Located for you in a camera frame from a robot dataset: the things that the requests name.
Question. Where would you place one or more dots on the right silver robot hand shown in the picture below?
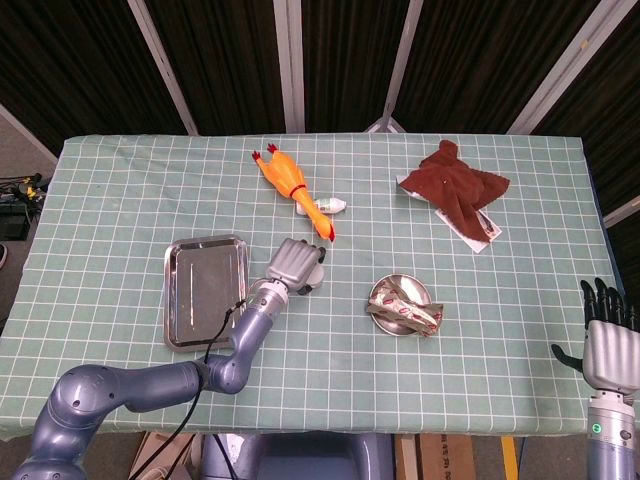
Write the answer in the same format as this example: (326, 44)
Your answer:
(612, 350)

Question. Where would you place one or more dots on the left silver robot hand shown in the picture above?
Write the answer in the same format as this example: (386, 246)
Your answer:
(292, 262)

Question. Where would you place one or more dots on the small white cylinder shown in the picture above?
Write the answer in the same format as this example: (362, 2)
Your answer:
(312, 277)

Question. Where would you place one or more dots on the crinkled snack wrapper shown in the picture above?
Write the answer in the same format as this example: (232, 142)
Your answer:
(400, 312)

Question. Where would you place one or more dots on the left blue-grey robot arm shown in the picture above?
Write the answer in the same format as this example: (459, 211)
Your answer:
(100, 395)

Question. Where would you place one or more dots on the small white bottle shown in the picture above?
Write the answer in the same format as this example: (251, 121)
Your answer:
(332, 205)

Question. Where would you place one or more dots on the orange rubber chicken toy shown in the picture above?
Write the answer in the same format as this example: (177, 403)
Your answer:
(287, 175)

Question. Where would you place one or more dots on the rectangular steel tray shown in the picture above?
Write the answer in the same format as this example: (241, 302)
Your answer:
(205, 285)

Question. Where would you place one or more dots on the green checkered tablecloth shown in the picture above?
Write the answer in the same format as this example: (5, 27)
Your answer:
(320, 380)

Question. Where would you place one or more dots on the round steel plate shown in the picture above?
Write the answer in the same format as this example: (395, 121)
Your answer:
(412, 287)

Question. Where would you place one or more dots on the white printed card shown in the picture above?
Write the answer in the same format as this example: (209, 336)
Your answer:
(487, 230)

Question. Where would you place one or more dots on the brown towel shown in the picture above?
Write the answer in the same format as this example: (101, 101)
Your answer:
(455, 190)

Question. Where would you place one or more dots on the blue-grey robot torso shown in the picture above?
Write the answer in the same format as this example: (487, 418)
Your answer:
(300, 457)

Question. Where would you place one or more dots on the printed cardboard box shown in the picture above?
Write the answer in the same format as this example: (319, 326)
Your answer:
(440, 457)

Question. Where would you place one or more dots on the black curtain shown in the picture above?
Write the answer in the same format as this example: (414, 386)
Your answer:
(225, 60)

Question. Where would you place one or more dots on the plain cardboard box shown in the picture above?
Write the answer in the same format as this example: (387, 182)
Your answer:
(150, 455)

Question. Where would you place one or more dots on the black equipment box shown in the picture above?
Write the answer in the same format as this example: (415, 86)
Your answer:
(12, 226)

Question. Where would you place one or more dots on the white frame post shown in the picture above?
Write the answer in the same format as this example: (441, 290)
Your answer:
(162, 65)
(622, 211)
(290, 65)
(565, 67)
(402, 60)

